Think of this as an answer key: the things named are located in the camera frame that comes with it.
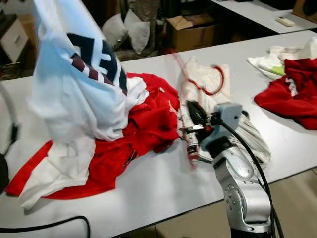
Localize white shirt with navy print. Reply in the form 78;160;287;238
29;0;149;143

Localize large red garment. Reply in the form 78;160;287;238
5;73;180;200

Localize white remote control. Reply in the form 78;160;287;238
276;16;296;27

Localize cream denim garment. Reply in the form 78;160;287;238
177;56;272;165

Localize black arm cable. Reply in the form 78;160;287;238
0;216;91;238
213;115;285;238

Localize red plastic clothes hanger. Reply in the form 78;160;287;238
170;50;226;170

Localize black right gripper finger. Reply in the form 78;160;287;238
186;100;213;131

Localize small brown box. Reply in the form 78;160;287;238
292;0;317;23

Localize grey cushion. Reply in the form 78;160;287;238
102;13;127;49
123;9;152;55

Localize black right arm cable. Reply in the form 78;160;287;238
213;115;285;238

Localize white garment with small lettering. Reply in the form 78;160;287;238
19;135;98;209

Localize open cardboard box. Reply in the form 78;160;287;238
166;14;219;54

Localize white garment with green patch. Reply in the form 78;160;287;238
248;37;317;81

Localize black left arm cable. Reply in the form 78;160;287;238
0;216;91;238

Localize red garment with white print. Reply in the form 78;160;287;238
254;58;317;130

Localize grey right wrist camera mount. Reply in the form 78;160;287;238
201;103;244;150

